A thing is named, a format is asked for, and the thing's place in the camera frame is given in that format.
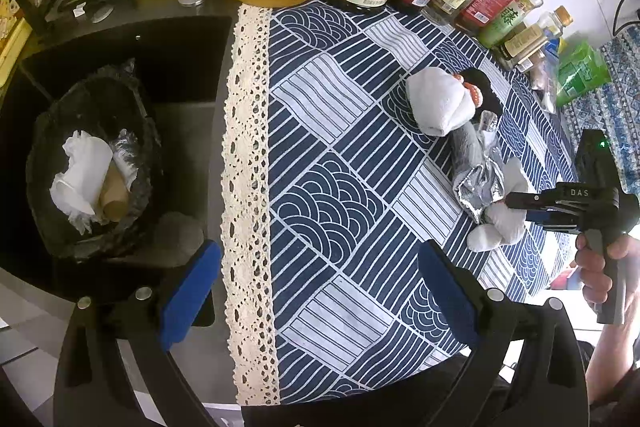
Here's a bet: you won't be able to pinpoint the white sock orange band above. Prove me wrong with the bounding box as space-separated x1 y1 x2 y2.
406 67 484 138
466 157 534 253

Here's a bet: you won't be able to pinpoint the silver foil bag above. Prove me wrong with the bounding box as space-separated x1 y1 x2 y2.
450 110 506 225

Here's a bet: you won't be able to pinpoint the black sock ball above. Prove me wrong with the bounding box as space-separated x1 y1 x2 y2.
460 68 502 124

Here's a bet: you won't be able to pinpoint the white tissue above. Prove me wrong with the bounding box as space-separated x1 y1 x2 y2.
48 129 109 237

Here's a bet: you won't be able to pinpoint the silver foil roll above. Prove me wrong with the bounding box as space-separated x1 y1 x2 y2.
110 129 139 191

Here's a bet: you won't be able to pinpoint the person's right forearm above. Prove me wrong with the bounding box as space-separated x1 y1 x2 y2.
586 295 639 404

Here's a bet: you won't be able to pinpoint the black trash bag bin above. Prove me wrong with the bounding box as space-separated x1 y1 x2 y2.
26 66 163 262

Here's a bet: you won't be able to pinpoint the black kitchen sink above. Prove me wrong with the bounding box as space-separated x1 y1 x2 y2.
1 5 235 300

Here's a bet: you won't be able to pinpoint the person's right hand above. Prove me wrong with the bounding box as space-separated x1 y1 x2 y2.
569 231 640 308

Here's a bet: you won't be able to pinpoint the ethnic pattern blue cloth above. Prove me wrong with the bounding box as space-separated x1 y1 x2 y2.
561 26 639 195

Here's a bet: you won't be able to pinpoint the clear plastic packet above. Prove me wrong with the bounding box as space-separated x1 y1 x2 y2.
529 58 558 115

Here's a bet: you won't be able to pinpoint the green snack bag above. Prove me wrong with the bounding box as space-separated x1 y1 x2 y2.
556 41 611 107

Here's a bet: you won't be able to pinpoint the small brown jar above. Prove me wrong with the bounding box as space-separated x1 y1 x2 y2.
516 49 546 74

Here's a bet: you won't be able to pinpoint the blue yellow packet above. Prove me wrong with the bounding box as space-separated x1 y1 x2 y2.
544 37 566 57

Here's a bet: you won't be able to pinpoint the blue white patterned tablecloth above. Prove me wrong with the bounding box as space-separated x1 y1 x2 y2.
220 0 574 405

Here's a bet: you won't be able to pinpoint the small seasoning bottle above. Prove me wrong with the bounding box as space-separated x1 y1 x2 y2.
497 5 575 63

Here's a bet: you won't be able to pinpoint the green tea bottle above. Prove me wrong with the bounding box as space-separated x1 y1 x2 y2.
477 0 544 49

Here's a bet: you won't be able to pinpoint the round steel sink plug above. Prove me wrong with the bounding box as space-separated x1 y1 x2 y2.
90 4 114 24

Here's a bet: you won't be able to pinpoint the yellow dish soap bottle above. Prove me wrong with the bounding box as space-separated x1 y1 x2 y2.
0 0 32 87

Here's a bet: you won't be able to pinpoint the black power cable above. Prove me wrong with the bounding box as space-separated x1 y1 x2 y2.
612 0 640 36

